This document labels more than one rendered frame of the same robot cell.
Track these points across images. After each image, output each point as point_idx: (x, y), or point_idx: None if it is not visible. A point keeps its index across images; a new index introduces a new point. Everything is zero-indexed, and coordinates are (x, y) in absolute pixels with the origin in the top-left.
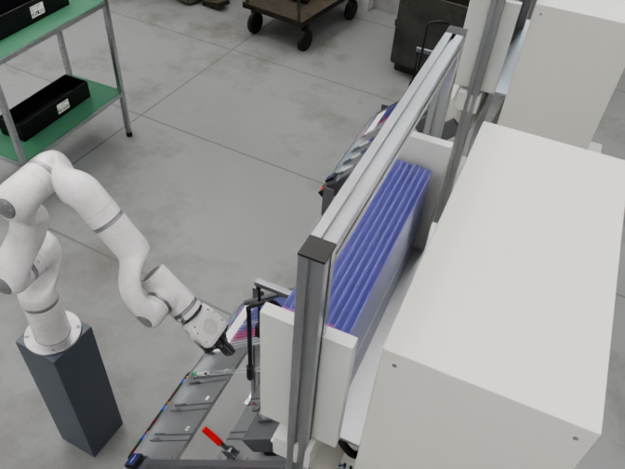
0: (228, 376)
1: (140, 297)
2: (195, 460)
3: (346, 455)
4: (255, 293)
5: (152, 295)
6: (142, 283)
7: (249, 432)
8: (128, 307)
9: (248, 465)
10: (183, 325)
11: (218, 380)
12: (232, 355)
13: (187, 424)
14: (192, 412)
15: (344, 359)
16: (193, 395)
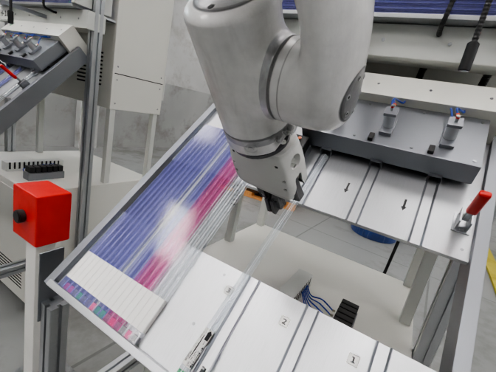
0: (252, 279)
1: None
2: (467, 294)
3: (301, 277)
4: (46, 264)
5: (297, 35)
6: (262, 0)
7: (469, 158)
8: (362, 28)
9: (494, 187)
10: (287, 147)
11: (245, 304)
12: (195, 283)
13: (341, 364)
14: (308, 356)
15: None
16: (246, 370)
